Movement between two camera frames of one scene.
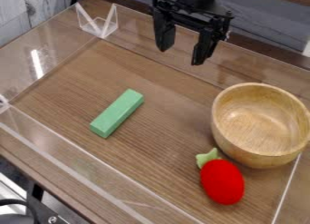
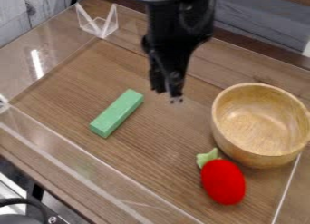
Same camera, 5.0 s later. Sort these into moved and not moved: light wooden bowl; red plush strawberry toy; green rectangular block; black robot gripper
Moved: black robot gripper
Not moved: red plush strawberry toy; green rectangular block; light wooden bowl
